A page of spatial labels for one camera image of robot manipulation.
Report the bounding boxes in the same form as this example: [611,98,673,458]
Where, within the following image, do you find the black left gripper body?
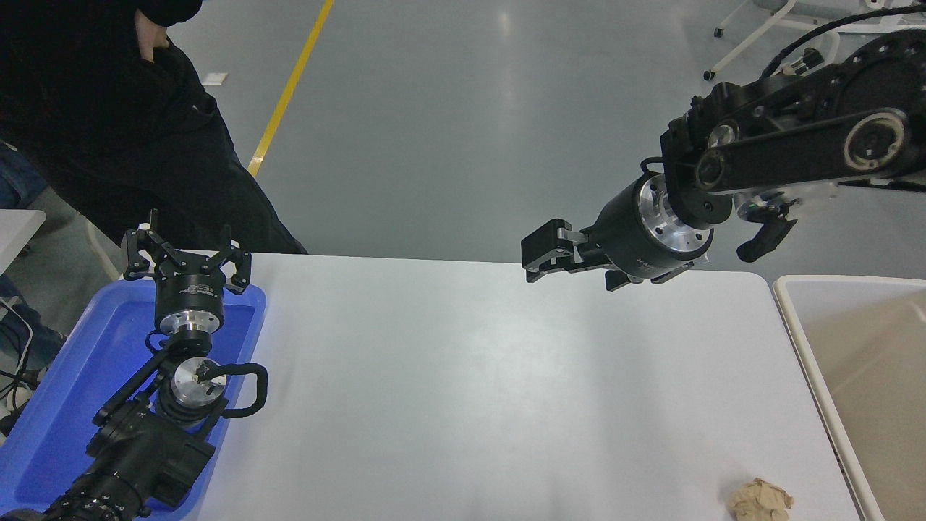
[154,259,226,318]

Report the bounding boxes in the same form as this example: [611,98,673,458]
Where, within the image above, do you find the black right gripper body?
[583,174,715,281]

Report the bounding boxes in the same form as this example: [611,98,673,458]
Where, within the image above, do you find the person's hand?
[135,10,171,63]

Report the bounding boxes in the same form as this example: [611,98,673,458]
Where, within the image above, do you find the person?
[0,0,309,255]
[0,140,70,377]

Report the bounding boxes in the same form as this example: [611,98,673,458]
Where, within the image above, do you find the white side table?
[0,209,47,276]

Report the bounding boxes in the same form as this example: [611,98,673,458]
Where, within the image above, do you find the blue plastic tray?
[0,279,268,521]

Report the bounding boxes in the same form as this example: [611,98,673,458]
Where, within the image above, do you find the white wheeled chair base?
[702,0,844,82]

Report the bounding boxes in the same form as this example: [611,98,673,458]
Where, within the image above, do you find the crumpled tan paper ball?
[727,477,795,521]

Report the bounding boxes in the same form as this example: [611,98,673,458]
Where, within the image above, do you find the large pale bin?
[772,274,926,521]

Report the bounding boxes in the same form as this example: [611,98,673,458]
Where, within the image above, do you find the thin white cable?
[0,297,35,418]

